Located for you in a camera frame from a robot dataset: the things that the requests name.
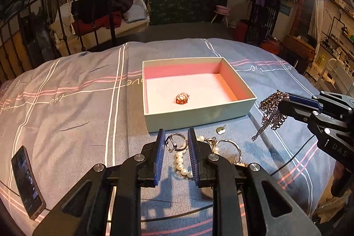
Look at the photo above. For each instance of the pale green box pink inside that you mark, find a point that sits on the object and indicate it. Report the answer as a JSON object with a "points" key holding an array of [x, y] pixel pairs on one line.
{"points": [[193, 86]]}

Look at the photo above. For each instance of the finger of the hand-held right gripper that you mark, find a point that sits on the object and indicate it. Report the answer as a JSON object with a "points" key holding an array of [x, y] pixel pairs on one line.
{"points": [[293, 110], [304, 102]]}

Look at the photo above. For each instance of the green patterned counter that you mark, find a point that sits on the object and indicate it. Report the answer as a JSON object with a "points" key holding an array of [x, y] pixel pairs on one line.
{"points": [[182, 5]]}

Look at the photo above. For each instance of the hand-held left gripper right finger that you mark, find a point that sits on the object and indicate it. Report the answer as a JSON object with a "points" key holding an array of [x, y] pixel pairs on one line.
{"points": [[193, 158]]}

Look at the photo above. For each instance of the striped grey blue blanket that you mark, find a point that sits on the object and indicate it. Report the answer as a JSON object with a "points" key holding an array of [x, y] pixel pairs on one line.
{"points": [[83, 114]]}

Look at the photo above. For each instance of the pink basin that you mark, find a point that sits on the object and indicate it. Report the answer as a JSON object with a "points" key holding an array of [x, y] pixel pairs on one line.
{"points": [[223, 9]]}

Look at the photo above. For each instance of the red cloth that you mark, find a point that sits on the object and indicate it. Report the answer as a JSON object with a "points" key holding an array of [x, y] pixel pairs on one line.
{"points": [[102, 23]]}

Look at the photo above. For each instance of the wall shelves with bottles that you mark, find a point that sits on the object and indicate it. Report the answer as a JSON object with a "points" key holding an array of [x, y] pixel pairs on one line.
{"points": [[340, 31]]}

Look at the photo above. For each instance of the white wicker swing chair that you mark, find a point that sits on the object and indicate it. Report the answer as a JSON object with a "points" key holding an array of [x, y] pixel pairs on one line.
{"points": [[138, 8]]}

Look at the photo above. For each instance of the small silver pendant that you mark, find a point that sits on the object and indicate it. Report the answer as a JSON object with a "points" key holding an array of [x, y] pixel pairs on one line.
{"points": [[220, 129]]}

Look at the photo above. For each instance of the black cloth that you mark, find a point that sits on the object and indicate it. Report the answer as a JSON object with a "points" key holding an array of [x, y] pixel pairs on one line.
{"points": [[83, 8]]}

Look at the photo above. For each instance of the red box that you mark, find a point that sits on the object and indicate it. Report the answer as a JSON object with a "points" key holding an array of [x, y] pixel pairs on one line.
{"points": [[240, 30]]}

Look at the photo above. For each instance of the grey pillow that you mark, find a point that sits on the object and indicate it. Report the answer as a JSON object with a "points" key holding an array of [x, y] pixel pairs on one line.
{"points": [[135, 14]]}

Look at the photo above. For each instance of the black iron rack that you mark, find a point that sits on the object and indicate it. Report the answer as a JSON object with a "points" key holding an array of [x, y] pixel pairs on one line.
{"points": [[265, 23]]}

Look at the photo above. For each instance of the orange bucket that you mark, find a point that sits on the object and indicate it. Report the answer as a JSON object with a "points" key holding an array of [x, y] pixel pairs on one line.
{"points": [[272, 48]]}

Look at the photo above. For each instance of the black smartphone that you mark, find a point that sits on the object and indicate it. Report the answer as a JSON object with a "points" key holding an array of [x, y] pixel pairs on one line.
{"points": [[26, 183]]}

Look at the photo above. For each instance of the white stool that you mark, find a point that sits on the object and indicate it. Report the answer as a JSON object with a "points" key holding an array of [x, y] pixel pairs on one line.
{"points": [[225, 19]]}

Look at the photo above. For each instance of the silver square bangle watch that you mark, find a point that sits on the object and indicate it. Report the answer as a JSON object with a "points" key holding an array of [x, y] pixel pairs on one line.
{"points": [[169, 145]]}

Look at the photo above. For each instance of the white trolley cart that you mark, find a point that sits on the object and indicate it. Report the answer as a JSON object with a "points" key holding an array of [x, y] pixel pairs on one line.
{"points": [[338, 75]]}

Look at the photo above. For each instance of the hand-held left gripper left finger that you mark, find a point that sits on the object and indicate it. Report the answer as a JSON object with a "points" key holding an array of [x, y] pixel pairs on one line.
{"points": [[158, 158]]}

